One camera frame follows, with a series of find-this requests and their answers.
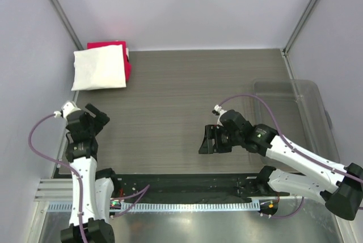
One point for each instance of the clear plastic bin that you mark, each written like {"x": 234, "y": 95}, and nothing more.
{"x": 299, "y": 110}

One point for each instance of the aluminium front rail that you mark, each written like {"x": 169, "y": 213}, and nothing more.
{"x": 62, "y": 189}

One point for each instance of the folded pink t-shirt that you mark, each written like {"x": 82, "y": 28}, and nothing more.
{"x": 127, "y": 65}

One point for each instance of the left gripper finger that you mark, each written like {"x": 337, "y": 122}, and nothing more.
{"x": 92, "y": 109}
{"x": 101, "y": 119}

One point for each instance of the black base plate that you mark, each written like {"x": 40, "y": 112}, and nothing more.
{"x": 238, "y": 185}

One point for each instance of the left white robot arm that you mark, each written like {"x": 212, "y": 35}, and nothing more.
{"x": 92, "y": 190}

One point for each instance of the left aluminium frame post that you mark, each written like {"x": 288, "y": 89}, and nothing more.
{"x": 66, "y": 23}

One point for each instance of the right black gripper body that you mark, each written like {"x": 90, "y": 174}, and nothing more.
{"x": 229, "y": 139}

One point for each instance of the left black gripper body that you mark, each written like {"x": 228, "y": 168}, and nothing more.
{"x": 92, "y": 130}

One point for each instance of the white Coca-Cola t-shirt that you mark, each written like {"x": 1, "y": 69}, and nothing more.
{"x": 99, "y": 68}

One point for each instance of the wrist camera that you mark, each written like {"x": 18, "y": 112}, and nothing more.
{"x": 68, "y": 108}
{"x": 218, "y": 111}

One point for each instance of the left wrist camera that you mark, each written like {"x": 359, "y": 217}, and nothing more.
{"x": 68, "y": 108}

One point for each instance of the right aluminium frame post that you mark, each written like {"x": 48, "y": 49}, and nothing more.
{"x": 310, "y": 7}

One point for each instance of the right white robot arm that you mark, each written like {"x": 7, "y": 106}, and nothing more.
{"x": 336, "y": 186}

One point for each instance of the white slotted cable duct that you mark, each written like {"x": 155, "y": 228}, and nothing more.
{"x": 148, "y": 207}

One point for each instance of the aluminium frame post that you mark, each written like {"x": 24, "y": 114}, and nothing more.
{"x": 310, "y": 7}
{"x": 66, "y": 23}

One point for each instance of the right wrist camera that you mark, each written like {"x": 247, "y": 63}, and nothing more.
{"x": 218, "y": 111}

